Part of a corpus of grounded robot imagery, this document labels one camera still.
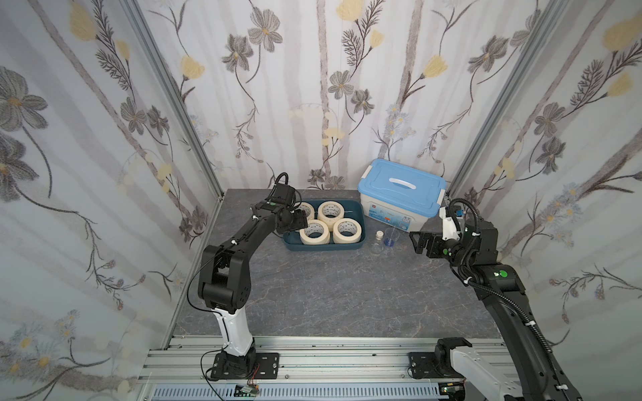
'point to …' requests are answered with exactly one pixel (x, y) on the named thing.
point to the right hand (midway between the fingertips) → (434, 233)
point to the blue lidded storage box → (399, 195)
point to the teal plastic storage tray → (354, 209)
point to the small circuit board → (242, 391)
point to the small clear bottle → (377, 247)
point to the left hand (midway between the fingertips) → (303, 221)
